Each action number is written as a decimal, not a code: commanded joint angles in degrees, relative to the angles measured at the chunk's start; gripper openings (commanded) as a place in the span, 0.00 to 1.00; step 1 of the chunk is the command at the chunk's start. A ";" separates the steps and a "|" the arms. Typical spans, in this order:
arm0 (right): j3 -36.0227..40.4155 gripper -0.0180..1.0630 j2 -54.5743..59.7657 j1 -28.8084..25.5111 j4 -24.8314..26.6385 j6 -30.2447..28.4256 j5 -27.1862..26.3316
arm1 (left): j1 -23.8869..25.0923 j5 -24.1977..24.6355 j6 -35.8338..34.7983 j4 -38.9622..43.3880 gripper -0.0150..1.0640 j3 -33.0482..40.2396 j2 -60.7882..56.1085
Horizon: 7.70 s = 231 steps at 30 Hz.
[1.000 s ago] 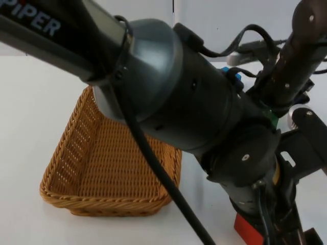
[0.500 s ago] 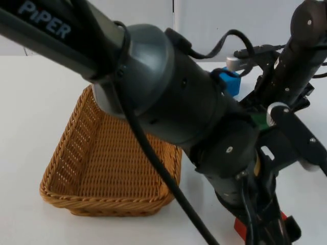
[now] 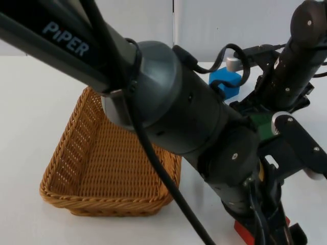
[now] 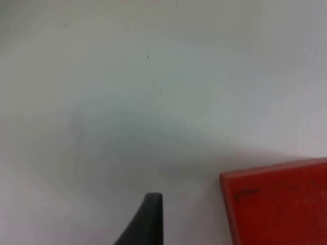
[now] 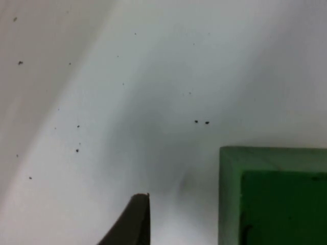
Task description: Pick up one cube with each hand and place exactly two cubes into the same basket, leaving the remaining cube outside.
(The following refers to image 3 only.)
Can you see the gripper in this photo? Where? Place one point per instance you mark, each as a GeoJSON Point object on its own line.
{"type": "Point", "coordinates": [263, 88]}
{"type": "Point", "coordinates": [270, 194]}

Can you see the red cube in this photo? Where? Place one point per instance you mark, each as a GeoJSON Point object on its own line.
{"type": "Point", "coordinates": [244, 229]}

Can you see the green cube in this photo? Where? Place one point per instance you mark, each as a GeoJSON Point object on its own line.
{"type": "Point", "coordinates": [265, 126]}

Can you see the blue cube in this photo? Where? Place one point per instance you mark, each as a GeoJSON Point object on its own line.
{"type": "Point", "coordinates": [231, 77]}

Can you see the brown wicker basket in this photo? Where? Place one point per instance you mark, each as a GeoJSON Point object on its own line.
{"type": "Point", "coordinates": [89, 166]}

